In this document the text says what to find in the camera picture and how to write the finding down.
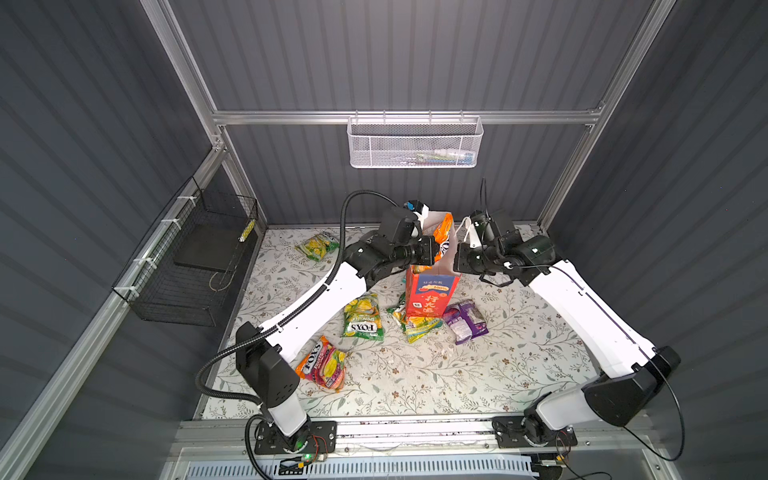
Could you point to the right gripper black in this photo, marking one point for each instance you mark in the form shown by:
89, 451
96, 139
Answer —
465, 259

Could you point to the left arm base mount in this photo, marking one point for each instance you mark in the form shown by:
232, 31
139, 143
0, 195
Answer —
313, 437

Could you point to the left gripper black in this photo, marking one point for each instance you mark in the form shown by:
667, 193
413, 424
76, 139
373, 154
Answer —
424, 250

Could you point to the green Fox's candy bag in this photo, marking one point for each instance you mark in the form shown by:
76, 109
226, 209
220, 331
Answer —
362, 318

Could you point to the orange pink Fox's candy bag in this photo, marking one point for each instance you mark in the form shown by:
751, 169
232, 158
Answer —
324, 365

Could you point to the black wire wall basket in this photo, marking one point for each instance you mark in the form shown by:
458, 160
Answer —
193, 264

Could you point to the purple snack packet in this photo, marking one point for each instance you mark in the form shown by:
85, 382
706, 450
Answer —
465, 320

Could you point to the yellow tube in black basket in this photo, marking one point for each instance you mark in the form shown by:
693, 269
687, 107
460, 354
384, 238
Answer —
247, 230

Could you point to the green yellow candy bag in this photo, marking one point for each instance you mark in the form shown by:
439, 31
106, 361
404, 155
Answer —
413, 327
318, 246

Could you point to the red paper gift bag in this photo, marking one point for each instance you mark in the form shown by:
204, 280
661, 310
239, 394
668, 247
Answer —
429, 290

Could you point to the items in white basket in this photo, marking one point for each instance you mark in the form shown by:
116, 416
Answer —
455, 157

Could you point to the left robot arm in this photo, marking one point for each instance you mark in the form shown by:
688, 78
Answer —
266, 364

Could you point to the white wire wall basket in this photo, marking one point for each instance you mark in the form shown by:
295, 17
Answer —
381, 142

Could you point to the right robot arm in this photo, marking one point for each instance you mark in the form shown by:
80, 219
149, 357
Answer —
631, 370

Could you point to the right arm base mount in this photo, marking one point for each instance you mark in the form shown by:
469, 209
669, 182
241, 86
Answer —
518, 431

